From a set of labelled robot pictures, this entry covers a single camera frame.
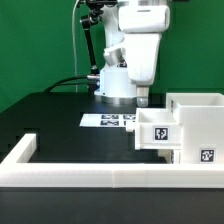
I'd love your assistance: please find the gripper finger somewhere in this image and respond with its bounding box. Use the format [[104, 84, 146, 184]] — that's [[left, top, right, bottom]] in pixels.
[[136, 86, 149, 107]]

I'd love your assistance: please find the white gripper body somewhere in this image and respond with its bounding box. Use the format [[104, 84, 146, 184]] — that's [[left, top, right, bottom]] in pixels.
[[124, 34, 161, 86]]

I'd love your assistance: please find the white drawer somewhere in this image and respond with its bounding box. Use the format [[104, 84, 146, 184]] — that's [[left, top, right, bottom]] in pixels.
[[158, 149, 181, 164], [126, 108, 182, 150]]

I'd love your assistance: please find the white drawer cabinet box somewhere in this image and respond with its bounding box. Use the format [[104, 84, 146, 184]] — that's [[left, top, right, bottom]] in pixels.
[[166, 93, 224, 164]]

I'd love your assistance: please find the white front drawer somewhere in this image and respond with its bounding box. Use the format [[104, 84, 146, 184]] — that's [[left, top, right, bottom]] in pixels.
[[158, 149, 181, 164]]

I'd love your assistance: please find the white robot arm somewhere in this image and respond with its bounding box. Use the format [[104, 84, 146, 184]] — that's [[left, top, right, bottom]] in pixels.
[[95, 0, 170, 107]]

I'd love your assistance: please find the marker tag sheet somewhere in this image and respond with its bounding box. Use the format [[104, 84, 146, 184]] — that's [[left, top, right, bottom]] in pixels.
[[80, 114, 136, 127]]

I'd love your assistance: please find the white U-shaped fence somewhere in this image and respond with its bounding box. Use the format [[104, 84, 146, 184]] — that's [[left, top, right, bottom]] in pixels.
[[0, 134, 224, 188]]

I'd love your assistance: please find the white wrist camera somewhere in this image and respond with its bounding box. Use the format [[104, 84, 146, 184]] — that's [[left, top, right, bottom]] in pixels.
[[103, 44, 124, 66]]

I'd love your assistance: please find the black cable bundle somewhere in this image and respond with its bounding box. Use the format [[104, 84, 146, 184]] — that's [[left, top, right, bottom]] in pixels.
[[43, 75, 101, 93]]

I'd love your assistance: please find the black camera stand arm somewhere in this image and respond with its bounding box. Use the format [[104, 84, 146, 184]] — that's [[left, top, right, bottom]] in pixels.
[[80, 0, 105, 75]]

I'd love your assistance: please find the white hanging cable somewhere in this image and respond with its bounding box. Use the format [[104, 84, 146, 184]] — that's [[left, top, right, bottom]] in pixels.
[[71, 0, 82, 93]]

